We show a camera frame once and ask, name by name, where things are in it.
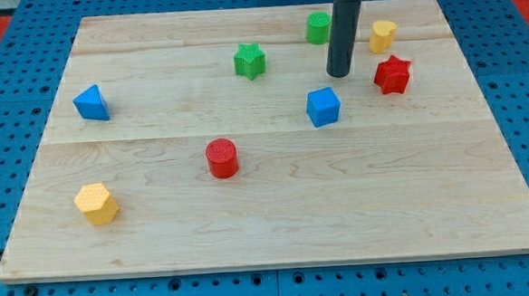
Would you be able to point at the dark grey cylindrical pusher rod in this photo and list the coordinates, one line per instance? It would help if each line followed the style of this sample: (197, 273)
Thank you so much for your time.
(345, 18)

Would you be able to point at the wooden board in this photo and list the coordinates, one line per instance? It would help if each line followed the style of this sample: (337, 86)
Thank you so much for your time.
(419, 176)

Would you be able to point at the green cylinder block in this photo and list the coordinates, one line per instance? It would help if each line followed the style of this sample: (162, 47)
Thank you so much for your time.
(318, 27)

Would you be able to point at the yellow heart block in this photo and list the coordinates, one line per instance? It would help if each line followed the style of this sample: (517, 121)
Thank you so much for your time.
(382, 37)

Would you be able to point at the red star block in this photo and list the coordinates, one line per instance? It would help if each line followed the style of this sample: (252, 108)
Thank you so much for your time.
(392, 76)

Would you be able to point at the blue cube block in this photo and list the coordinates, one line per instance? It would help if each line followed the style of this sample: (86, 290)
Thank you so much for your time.
(323, 107)

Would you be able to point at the green star block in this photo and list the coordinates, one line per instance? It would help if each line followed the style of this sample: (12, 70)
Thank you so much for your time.
(249, 60)

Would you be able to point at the red cylinder block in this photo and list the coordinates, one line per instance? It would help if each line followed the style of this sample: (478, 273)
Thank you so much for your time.
(221, 158)

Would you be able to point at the blue triangle block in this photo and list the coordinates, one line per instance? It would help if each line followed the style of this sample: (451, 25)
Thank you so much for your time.
(91, 104)

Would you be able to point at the yellow hexagon block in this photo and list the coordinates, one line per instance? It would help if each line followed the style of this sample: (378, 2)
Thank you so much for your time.
(96, 203)

